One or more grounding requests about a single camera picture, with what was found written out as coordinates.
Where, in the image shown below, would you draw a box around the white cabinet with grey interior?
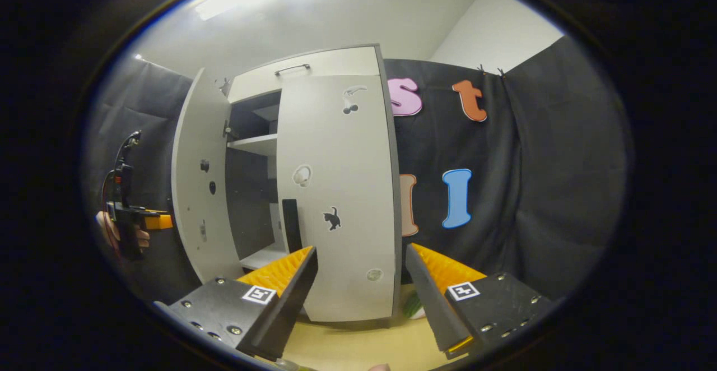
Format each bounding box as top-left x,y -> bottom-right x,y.
224,44 -> 404,327

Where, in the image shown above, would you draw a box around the watermelon slice toy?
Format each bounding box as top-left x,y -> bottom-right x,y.
402,291 -> 426,320

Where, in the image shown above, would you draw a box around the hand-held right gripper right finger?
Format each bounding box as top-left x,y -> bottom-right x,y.
404,242 -> 561,359

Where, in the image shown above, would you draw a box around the white cabinet drawer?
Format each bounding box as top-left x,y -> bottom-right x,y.
229,46 -> 381,103

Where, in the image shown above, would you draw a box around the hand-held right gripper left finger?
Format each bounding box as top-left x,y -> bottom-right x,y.
152,246 -> 319,362

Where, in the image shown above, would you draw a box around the white cabinet door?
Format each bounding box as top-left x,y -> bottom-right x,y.
171,67 -> 244,285
276,74 -> 402,323

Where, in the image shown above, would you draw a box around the black backdrop cloth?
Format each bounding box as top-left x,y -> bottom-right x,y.
84,54 -> 202,304
384,35 -> 634,304

